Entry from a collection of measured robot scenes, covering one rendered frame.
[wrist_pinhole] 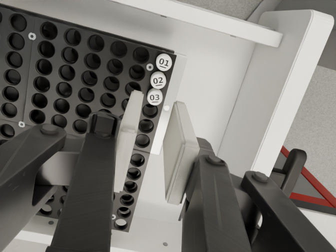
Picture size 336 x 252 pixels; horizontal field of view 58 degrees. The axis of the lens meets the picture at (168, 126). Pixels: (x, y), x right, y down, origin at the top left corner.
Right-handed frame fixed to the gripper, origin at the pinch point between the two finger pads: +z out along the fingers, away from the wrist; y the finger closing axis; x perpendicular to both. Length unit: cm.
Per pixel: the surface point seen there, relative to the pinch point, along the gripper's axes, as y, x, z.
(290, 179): 13.6, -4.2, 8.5
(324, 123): 75, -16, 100
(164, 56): -0.1, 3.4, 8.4
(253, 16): 31, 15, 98
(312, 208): 29.5, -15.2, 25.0
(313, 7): 38, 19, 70
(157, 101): 0.3, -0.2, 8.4
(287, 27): 9.0, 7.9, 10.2
